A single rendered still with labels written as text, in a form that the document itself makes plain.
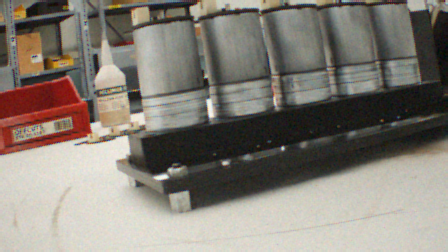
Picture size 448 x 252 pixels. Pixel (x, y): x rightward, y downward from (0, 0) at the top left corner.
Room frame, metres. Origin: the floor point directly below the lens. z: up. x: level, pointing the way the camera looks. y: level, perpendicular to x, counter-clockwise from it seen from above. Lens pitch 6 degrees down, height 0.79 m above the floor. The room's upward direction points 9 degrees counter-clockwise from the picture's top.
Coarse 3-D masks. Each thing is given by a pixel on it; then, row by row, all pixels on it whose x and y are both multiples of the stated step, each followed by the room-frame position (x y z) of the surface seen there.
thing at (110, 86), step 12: (108, 48) 0.61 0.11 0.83; (108, 60) 0.60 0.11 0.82; (108, 72) 0.60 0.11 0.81; (120, 72) 0.60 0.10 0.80; (96, 84) 0.60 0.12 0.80; (108, 84) 0.59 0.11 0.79; (120, 84) 0.60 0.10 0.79; (108, 96) 0.59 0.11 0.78; (120, 96) 0.60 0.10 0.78; (108, 108) 0.59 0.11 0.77; (120, 108) 0.59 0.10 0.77; (108, 120) 0.59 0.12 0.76; (120, 120) 0.59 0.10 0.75
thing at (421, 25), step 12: (432, 0) 0.40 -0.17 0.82; (420, 12) 0.41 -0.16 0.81; (444, 12) 0.42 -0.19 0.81; (420, 24) 0.41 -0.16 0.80; (444, 24) 0.42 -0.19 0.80; (420, 36) 0.41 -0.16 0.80; (432, 36) 0.40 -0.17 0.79; (444, 36) 0.43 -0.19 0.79; (420, 48) 0.41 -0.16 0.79; (432, 48) 0.40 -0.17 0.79; (444, 48) 0.43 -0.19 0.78; (420, 60) 0.41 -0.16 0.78; (432, 60) 0.40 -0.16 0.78; (444, 60) 0.43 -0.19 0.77; (420, 72) 0.42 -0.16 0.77; (432, 72) 0.40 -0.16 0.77; (444, 72) 0.43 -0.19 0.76; (444, 84) 0.43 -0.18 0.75
